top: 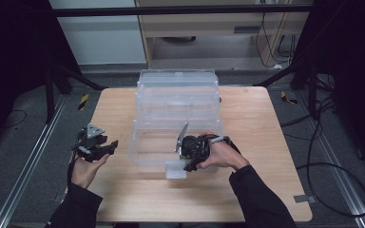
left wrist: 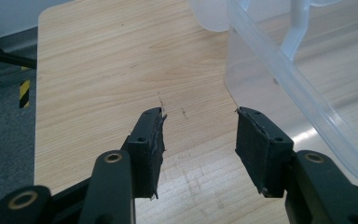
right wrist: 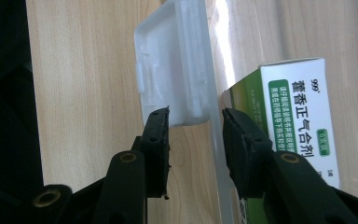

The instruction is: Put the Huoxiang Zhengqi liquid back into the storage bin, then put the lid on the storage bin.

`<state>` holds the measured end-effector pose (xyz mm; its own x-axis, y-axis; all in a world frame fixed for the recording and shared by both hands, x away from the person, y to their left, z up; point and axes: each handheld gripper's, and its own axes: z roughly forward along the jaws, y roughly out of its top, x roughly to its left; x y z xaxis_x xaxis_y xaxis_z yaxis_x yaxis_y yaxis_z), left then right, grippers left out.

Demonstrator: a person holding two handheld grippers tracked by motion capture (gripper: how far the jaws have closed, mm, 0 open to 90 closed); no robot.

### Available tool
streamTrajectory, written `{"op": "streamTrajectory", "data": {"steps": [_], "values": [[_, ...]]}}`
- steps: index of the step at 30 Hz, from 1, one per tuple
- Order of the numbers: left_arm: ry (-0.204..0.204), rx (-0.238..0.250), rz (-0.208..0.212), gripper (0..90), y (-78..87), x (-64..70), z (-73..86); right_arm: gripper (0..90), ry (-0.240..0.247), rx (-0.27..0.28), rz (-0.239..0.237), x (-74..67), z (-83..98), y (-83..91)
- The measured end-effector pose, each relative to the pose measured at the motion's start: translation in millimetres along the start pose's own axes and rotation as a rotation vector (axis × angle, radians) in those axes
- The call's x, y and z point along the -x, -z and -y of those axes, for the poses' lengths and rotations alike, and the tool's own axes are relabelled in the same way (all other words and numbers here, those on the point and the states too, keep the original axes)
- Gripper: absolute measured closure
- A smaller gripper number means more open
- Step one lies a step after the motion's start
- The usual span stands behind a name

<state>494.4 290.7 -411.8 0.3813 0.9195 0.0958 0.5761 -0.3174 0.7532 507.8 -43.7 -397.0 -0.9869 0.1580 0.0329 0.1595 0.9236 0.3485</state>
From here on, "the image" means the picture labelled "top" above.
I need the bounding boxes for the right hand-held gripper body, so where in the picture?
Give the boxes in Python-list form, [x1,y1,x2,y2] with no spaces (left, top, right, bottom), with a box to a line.
[174,121,213,165]

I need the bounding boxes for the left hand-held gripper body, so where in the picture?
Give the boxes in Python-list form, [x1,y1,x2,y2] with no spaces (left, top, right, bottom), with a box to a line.
[74,123,109,163]

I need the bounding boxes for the clear plastic storage box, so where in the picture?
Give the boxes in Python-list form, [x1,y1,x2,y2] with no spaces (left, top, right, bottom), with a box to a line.
[128,68,224,181]

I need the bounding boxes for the person's left hand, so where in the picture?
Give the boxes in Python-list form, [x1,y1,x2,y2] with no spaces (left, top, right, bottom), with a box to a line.
[69,151,111,191]

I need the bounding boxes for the person's right hand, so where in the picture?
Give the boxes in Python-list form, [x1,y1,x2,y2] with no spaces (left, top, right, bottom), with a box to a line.
[199,132,251,173]

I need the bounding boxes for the yellow black tape strip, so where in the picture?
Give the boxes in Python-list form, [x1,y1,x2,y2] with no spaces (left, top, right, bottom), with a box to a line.
[279,90,298,105]
[77,93,90,111]

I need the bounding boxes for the black metal stand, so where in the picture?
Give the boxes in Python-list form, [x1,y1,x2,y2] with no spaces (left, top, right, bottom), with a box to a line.
[253,56,320,121]
[43,61,107,125]

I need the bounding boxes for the white cabinet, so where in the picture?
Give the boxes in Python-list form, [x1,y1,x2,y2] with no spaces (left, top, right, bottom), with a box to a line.
[48,0,146,66]

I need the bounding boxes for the black curtain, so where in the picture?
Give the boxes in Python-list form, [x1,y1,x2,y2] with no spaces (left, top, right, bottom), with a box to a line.
[293,0,365,174]
[0,0,81,155]

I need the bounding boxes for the light wooden desk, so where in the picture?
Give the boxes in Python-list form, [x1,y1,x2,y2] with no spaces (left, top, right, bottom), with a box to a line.
[134,0,315,68]

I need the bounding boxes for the black horizontal bar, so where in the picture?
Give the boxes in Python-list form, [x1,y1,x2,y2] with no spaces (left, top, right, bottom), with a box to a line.
[50,5,314,18]

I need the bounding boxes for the left hand-held gripper cable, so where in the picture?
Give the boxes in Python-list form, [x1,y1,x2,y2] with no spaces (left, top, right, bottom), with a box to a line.
[66,131,86,188]

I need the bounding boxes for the hand-held gripper cable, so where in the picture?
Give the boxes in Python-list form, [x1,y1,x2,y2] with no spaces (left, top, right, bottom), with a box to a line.
[66,131,86,188]
[199,134,242,157]

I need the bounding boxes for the right hand-held gripper cable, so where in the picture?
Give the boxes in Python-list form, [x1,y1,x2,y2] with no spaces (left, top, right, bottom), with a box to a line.
[199,134,242,157]

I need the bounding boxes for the metal floor rail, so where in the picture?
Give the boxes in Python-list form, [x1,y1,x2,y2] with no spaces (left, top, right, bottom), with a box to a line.
[295,90,365,228]
[0,94,69,228]

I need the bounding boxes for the thin black floor cable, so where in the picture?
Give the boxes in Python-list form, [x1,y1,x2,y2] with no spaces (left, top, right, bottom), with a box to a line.
[0,108,28,130]

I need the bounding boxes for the straight black floor cable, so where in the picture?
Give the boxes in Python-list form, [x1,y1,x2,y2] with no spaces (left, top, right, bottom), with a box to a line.
[279,101,336,128]

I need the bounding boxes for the hanging black cables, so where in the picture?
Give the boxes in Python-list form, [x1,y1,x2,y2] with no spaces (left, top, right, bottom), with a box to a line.
[254,12,299,68]

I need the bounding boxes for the looped black floor cable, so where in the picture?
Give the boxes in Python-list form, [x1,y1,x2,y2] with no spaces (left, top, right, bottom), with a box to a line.
[295,98,365,219]

